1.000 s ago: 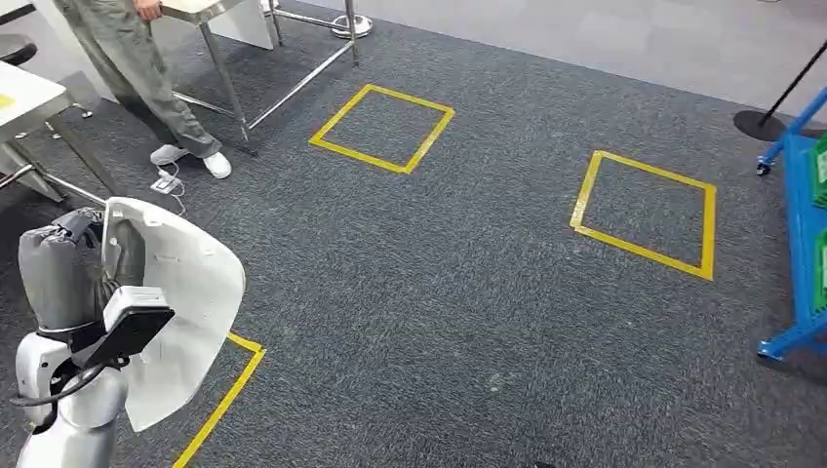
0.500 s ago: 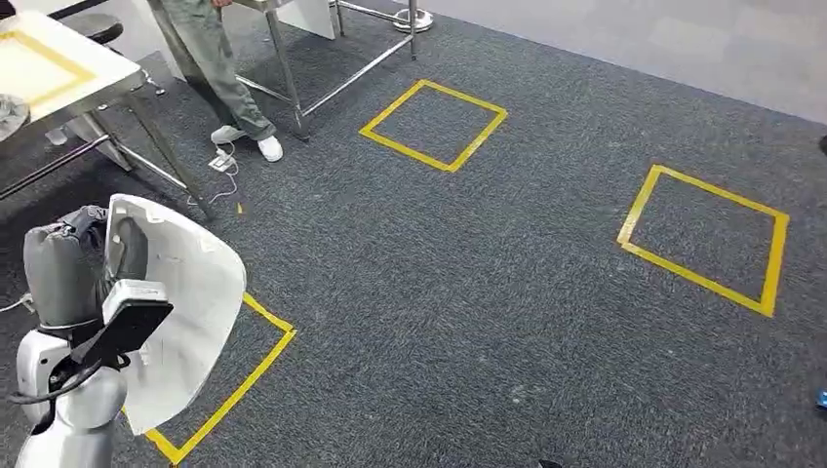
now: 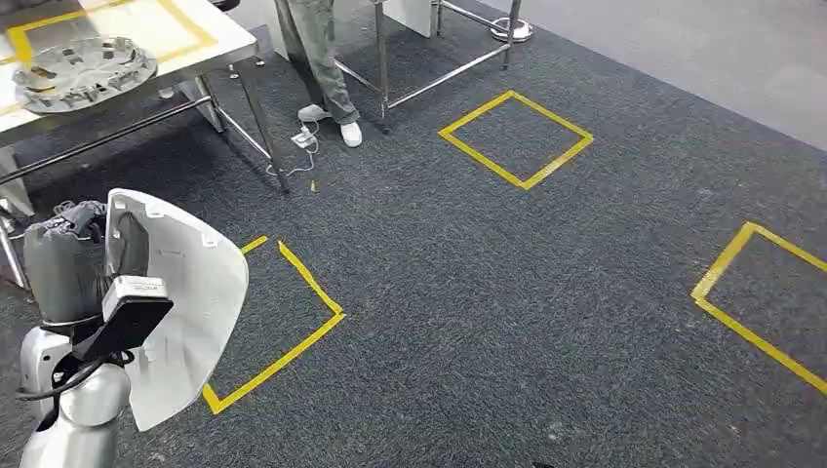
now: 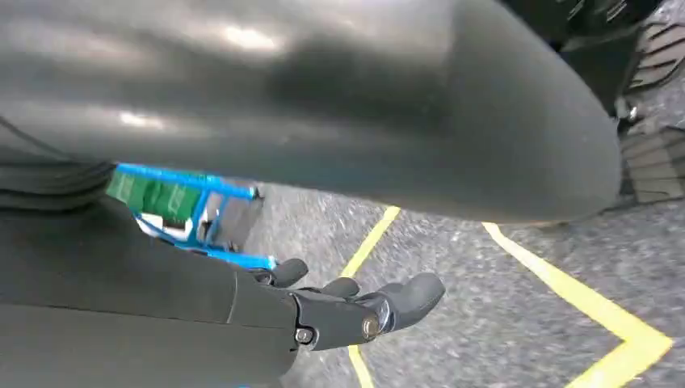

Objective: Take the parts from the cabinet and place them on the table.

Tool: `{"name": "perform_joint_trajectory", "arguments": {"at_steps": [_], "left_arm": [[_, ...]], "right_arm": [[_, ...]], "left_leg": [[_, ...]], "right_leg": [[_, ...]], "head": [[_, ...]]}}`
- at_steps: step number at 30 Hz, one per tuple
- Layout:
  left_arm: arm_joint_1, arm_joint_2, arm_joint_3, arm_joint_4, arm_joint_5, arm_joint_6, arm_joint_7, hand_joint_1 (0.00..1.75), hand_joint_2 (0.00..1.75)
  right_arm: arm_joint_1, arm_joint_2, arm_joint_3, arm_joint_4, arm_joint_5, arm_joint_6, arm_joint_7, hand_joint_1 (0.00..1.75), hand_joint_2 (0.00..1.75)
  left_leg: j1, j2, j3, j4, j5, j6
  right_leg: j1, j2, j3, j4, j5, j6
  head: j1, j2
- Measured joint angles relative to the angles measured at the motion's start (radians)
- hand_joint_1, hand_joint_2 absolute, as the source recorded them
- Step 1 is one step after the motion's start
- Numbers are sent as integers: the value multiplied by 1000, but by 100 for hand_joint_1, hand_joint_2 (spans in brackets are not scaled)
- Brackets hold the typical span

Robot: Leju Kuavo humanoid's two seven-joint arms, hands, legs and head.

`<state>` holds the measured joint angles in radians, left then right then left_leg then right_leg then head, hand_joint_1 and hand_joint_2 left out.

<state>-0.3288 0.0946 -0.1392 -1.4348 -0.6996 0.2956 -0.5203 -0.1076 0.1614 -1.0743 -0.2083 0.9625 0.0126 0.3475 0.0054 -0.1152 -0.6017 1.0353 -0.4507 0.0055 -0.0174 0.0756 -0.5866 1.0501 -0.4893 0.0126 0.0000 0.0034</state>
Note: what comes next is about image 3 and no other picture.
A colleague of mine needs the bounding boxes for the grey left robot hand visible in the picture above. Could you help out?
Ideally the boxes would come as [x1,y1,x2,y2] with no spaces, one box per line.
[22,200,151,326]

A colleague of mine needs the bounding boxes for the white curved plastic shell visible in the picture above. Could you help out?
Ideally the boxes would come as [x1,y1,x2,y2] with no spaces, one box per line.
[103,187,251,433]

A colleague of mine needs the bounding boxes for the round tray of metal parts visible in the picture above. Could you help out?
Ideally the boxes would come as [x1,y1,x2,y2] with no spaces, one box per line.
[11,35,160,116]

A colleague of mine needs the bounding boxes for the yellow tape on table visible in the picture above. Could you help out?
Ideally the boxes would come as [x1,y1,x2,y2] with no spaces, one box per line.
[0,0,219,67]

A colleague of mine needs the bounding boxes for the stainless steel work table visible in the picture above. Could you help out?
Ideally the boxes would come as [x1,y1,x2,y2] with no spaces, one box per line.
[0,0,293,293]

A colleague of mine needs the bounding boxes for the white shoe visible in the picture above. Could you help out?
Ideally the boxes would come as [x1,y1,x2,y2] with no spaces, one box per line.
[296,103,333,125]
[339,120,365,150]

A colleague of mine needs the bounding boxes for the person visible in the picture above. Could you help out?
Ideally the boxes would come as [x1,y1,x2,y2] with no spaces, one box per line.
[284,0,363,127]

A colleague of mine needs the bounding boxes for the white panel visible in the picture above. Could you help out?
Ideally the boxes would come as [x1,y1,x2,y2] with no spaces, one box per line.
[380,0,435,39]

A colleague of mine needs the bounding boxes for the silver round stanchion base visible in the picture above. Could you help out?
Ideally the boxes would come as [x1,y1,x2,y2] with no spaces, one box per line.
[488,17,535,44]

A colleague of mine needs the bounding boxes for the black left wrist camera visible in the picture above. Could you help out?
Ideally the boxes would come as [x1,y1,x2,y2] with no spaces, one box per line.
[70,275,175,364]

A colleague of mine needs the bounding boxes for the white power cable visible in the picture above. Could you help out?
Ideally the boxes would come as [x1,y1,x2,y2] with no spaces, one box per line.
[265,121,322,178]

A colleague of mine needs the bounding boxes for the stainless steel table frame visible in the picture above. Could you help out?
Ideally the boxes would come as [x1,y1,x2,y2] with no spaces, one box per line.
[332,0,526,135]

